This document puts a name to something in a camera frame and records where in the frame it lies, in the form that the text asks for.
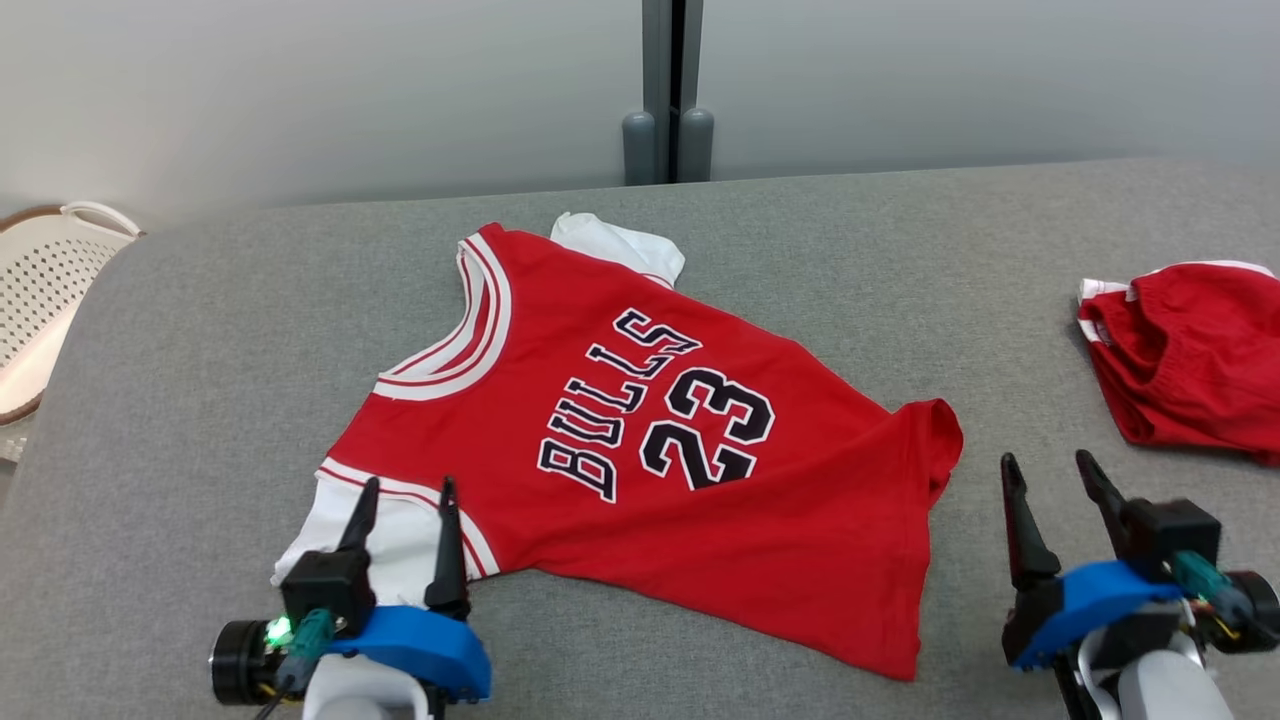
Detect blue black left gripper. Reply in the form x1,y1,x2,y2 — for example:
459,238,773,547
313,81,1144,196
209,475,494,707

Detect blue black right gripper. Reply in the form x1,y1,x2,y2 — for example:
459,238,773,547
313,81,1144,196
1000,449,1280,672

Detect red shorts with white stripes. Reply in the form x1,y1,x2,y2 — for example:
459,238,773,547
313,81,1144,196
1077,260,1280,469

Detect red Bulls 23 jersey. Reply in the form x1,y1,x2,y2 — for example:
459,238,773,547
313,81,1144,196
272,211,965,682

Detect white perforated laundry basket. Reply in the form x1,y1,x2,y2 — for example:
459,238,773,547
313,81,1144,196
0,201,143,464

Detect right teal plug black cable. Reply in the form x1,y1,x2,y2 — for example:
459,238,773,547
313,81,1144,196
1170,549,1257,641

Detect grey partition post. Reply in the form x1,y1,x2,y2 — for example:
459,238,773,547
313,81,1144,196
683,0,715,183
622,0,673,187

